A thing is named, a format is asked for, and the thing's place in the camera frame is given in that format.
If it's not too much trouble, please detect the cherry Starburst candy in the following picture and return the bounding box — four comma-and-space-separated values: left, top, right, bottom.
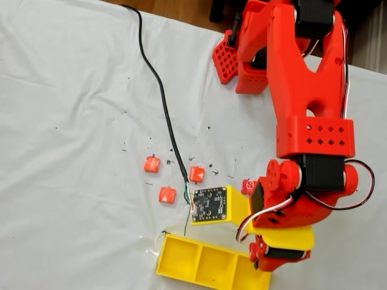
241, 178, 258, 196

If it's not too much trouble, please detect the orange Starburst candy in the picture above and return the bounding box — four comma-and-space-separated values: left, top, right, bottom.
158, 186, 178, 205
187, 165, 206, 184
142, 155, 161, 175

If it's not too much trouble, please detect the yellow three-compartment box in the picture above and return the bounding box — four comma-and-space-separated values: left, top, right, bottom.
155, 234, 272, 290

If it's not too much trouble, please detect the black table clamp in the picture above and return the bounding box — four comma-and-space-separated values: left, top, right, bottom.
226, 12, 242, 49

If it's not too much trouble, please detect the white plastic table cover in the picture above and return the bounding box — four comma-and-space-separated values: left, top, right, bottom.
0, 0, 387, 290

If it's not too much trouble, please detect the servo wire bundle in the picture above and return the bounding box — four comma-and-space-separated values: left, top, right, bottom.
235, 18, 376, 242

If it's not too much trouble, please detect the camera board on yellow mount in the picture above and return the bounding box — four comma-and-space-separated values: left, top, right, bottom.
190, 185, 253, 233

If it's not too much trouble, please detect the black camera cable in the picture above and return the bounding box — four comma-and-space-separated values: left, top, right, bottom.
119, 3, 196, 214

